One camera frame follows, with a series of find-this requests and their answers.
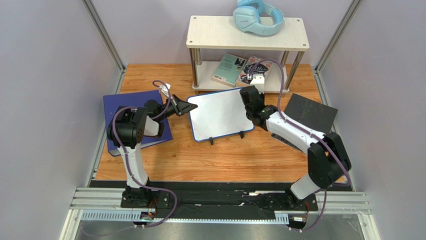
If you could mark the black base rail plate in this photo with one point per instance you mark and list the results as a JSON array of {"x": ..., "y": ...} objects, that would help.
[{"x": 213, "y": 200}]

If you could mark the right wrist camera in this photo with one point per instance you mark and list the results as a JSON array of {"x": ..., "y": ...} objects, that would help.
[{"x": 257, "y": 80}]

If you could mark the light blue headphones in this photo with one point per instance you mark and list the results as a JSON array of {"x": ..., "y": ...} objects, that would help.
[{"x": 247, "y": 17}]

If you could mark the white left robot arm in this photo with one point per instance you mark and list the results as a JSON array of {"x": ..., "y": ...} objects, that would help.
[{"x": 127, "y": 129}]

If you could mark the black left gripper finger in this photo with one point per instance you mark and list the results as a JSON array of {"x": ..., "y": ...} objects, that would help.
[
  {"x": 184, "y": 107},
  {"x": 176, "y": 99}
]

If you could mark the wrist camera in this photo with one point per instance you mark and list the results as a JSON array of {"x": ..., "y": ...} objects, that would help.
[
  {"x": 257, "y": 80},
  {"x": 165, "y": 89}
]

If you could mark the teal paperback book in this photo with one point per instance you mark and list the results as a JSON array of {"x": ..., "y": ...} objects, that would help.
[{"x": 228, "y": 70}]

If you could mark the black notebook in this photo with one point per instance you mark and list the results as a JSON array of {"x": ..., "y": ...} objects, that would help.
[{"x": 303, "y": 122}]

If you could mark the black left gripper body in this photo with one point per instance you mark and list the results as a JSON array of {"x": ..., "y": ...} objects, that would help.
[{"x": 171, "y": 110}]

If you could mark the white two-tier shelf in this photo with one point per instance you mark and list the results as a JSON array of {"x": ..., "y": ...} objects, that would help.
[{"x": 220, "y": 33}]

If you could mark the blue framed whiteboard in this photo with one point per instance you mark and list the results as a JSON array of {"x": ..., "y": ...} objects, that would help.
[{"x": 218, "y": 114}]

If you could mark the Little Women book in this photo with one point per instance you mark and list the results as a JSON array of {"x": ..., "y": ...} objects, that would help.
[{"x": 263, "y": 68}]

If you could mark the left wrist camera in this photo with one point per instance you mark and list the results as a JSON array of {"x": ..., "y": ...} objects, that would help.
[{"x": 165, "y": 89}]

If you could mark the blue binder folder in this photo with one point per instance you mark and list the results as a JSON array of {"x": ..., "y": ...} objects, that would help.
[{"x": 114, "y": 102}]

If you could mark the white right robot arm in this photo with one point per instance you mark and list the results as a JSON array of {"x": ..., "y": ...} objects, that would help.
[{"x": 327, "y": 159}]

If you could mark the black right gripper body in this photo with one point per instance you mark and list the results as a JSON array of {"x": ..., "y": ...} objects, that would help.
[{"x": 250, "y": 94}]

